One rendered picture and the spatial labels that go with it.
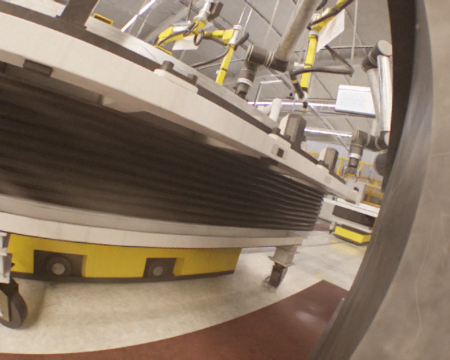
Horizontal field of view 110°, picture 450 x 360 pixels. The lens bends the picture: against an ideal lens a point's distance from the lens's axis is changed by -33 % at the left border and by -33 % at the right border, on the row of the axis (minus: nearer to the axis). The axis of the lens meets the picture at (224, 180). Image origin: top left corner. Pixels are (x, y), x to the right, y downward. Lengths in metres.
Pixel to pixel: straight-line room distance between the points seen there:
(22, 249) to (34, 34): 0.79
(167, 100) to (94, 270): 0.83
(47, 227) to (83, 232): 0.11
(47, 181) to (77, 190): 0.11
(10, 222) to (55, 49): 0.43
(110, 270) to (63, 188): 0.50
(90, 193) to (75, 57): 0.48
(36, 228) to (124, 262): 0.57
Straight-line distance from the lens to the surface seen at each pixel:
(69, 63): 0.48
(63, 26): 0.55
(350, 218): 5.77
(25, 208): 0.81
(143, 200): 0.89
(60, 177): 0.79
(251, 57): 1.51
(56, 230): 0.69
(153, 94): 0.51
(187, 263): 1.34
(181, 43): 2.71
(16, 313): 0.86
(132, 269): 1.19
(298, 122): 1.02
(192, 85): 0.56
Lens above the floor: 0.67
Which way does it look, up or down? 1 degrees down
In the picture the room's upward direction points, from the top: 17 degrees clockwise
